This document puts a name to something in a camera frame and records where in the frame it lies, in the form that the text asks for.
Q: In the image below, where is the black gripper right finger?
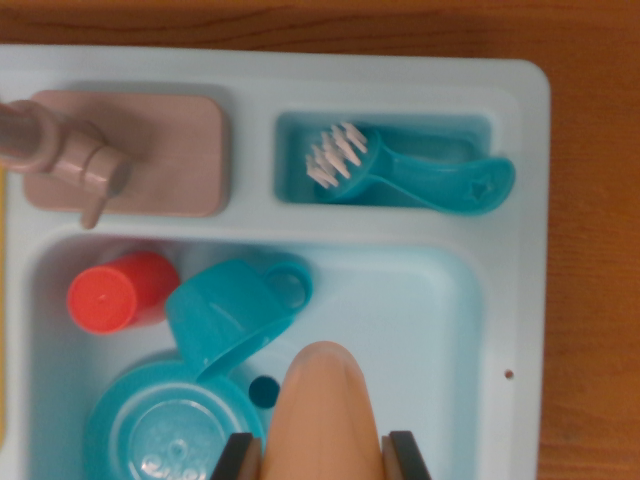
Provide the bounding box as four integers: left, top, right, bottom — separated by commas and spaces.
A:
381, 430, 433, 480

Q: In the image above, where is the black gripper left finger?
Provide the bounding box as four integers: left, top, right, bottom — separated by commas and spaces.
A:
211, 433, 263, 480

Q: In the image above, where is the cream detergent bottle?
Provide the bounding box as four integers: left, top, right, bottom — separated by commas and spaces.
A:
260, 340, 391, 480

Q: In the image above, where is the light blue toy sink unit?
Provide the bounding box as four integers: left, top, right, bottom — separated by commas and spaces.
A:
0, 44, 553, 480

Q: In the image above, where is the teal toy plate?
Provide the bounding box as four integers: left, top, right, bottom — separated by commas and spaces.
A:
82, 351, 267, 480

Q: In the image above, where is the teal toy mug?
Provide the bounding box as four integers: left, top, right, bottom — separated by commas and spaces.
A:
164, 258, 315, 384

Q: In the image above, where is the teal dish brush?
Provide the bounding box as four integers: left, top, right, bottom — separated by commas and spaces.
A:
304, 121, 517, 219

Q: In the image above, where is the grey toy faucet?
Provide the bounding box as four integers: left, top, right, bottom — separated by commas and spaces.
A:
0, 89, 231, 231

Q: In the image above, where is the yellow dish rack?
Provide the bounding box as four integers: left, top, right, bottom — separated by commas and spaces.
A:
0, 168, 8, 442

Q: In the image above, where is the red handleless toy cup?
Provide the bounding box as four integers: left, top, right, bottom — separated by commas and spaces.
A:
67, 251, 182, 336

